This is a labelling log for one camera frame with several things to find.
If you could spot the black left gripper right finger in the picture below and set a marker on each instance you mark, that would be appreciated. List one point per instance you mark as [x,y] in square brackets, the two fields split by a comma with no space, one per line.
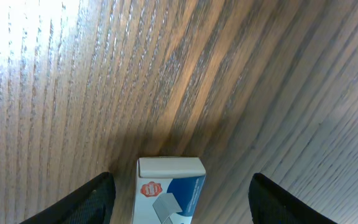
[270,203]

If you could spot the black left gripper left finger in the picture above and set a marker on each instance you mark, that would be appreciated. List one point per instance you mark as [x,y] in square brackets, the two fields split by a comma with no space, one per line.
[93,202]

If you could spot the white blue staples box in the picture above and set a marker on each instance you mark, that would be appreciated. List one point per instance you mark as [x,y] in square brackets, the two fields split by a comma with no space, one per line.
[167,189]

